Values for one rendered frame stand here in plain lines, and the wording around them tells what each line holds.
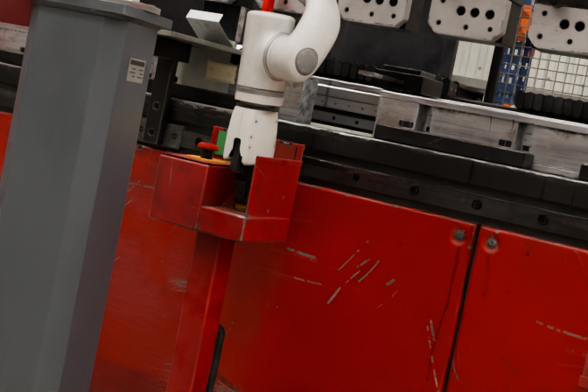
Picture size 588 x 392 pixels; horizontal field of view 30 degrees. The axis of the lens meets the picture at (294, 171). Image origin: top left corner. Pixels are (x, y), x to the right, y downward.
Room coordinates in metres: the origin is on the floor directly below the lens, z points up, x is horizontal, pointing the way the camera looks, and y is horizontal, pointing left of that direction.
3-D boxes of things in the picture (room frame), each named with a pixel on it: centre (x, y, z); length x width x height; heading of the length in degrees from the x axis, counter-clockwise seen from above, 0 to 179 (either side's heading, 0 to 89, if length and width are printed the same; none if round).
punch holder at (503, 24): (2.09, -0.28, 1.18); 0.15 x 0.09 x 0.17; 60
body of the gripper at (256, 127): (1.92, 0.08, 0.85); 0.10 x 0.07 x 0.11; 151
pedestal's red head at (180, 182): (1.96, 0.11, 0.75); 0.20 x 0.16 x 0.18; 61
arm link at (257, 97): (1.91, 0.08, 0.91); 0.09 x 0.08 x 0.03; 151
